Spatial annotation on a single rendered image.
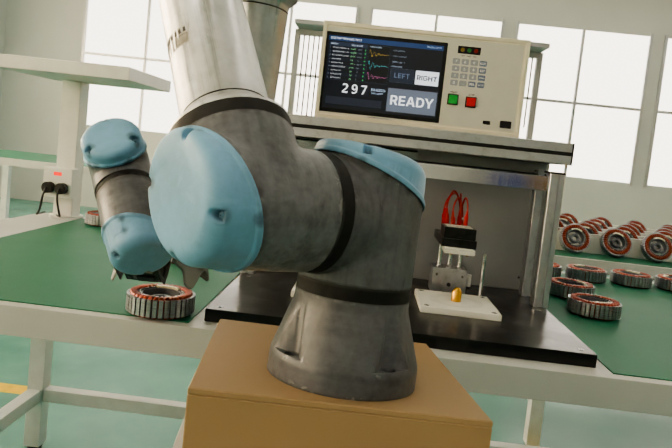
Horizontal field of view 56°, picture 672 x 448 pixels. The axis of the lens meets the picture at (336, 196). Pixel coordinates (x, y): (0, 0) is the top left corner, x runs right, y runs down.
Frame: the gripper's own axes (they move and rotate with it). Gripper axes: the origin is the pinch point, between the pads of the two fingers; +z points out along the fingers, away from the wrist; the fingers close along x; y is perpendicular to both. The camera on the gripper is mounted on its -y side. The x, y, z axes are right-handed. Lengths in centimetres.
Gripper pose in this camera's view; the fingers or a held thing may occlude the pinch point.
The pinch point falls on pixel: (165, 271)
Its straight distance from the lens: 112.0
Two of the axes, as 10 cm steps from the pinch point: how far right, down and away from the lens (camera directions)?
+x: 9.9, 1.0, -0.4
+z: -0.3, 6.2, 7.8
